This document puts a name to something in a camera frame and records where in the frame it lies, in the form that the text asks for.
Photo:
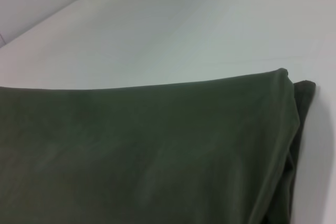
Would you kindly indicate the dark green t-shirt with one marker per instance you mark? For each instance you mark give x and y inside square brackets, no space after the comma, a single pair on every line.
[131,155]

